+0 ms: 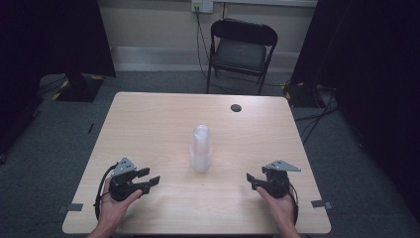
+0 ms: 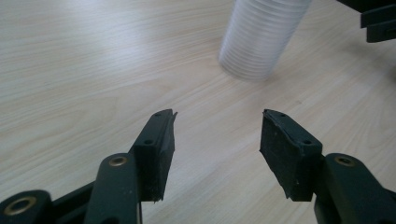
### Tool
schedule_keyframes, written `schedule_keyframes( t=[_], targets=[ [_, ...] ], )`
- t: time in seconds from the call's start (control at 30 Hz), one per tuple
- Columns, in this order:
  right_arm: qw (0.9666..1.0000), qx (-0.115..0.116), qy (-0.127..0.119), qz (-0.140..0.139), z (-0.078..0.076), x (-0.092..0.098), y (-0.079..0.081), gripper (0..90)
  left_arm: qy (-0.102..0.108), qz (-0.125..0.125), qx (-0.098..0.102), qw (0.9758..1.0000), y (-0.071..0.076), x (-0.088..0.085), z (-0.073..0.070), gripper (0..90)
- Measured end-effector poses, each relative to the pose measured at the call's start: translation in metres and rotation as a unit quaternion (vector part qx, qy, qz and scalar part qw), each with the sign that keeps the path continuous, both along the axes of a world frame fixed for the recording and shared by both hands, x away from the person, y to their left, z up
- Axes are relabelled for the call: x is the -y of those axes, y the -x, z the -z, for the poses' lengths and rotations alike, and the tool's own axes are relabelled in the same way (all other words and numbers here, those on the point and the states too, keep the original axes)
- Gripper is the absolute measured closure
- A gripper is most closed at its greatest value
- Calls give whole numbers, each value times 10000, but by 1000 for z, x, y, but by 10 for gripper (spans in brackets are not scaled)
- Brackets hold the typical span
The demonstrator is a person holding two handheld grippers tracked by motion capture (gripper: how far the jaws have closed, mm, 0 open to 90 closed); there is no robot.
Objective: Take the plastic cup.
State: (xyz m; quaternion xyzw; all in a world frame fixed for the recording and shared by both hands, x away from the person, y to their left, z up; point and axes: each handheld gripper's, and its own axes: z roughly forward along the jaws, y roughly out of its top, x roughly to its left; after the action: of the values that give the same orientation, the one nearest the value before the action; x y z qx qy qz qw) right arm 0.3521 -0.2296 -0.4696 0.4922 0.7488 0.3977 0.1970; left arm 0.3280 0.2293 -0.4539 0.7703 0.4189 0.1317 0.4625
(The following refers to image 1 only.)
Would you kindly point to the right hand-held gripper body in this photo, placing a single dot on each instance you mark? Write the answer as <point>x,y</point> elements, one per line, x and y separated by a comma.
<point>278,183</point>

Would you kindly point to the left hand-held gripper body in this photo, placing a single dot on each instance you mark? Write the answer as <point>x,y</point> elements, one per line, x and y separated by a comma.
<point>121,183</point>

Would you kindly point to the stack of clear plastic cups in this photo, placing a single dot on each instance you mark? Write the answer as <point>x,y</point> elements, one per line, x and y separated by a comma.
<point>200,152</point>

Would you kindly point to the person's right hand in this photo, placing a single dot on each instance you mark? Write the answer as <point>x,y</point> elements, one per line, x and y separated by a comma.
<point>282,210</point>

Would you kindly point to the person's left hand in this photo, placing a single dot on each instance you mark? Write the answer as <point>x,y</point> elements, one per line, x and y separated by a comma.
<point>112,210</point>

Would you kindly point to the grey tape strip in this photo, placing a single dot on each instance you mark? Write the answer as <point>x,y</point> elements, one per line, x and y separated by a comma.
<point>321,204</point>
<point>74,207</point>

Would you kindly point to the black table grommet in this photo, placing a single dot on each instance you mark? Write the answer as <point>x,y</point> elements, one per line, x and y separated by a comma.
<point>235,107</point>

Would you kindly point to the black stand base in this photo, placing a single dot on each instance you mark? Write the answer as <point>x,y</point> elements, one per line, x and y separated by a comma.
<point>298,95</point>
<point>79,89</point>

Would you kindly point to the black folding chair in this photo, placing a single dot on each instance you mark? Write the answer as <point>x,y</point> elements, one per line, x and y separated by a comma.
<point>240,53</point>

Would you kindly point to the black curtain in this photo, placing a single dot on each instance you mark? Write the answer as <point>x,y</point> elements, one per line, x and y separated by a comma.
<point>373,66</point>
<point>49,36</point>

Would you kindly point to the white wall conduit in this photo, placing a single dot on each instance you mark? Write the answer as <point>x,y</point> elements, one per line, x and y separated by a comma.
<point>264,3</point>

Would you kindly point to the white wall socket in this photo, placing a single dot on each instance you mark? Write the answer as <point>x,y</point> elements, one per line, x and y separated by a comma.
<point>202,5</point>

